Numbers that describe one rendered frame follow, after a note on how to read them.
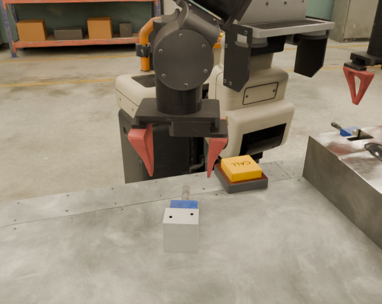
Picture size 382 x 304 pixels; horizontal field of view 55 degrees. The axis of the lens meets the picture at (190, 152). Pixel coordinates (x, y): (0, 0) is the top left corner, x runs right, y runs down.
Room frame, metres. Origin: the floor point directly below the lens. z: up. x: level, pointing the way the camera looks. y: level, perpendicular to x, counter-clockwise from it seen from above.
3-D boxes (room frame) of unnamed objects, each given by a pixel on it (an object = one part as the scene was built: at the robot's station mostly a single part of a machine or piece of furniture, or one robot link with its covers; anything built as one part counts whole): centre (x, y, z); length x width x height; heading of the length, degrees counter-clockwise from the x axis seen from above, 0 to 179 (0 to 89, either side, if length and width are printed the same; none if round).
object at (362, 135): (0.62, -0.31, 0.87); 0.05 x 0.05 x 0.04; 16
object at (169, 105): (0.43, 0.01, 1.04); 0.10 x 0.07 x 0.07; 87
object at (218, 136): (0.43, -0.01, 0.96); 0.07 x 0.07 x 0.09; 87
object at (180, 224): (0.47, 0.01, 0.83); 0.13 x 0.05 x 0.05; 177
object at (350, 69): (0.71, -0.35, 0.96); 0.07 x 0.07 x 0.09; 18
